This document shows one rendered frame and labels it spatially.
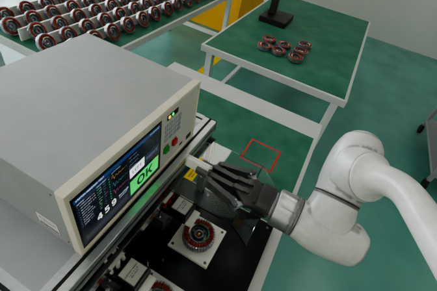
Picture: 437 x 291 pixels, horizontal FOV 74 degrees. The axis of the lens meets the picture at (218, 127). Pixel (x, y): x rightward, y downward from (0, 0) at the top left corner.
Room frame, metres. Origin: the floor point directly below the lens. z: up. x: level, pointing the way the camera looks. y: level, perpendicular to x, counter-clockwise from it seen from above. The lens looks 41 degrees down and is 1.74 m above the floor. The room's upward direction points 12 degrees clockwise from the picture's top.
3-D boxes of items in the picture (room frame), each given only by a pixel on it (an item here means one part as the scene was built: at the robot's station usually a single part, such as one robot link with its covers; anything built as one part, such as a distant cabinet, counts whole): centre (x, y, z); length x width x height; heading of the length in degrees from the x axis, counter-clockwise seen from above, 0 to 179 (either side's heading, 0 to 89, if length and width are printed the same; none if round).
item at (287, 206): (0.40, -0.19, 1.18); 0.09 x 0.06 x 0.09; 161
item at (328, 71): (2.70, -0.56, 0.38); 1.85 x 1.10 x 0.75; 161
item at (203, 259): (0.50, -0.01, 0.78); 0.15 x 0.15 x 0.01; 71
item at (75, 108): (0.50, 0.33, 1.22); 0.44 x 0.39 x 0.20; 161
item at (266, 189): (0.43, -0.12, 1.18); 0.09 x 0.08 x 0.07; 71
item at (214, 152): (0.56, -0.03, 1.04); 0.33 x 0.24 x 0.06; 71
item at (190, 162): (0.47, 0.03, 1.18); 0.07 x 0.01 x 0.03; 71
